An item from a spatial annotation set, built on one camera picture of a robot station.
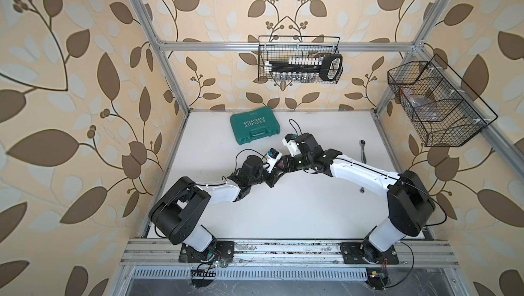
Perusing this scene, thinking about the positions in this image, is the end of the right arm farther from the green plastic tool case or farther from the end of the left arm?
the green plastic tool case

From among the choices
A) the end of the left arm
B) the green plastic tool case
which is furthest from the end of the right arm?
the green plastic tool case

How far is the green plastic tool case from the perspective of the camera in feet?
3.53
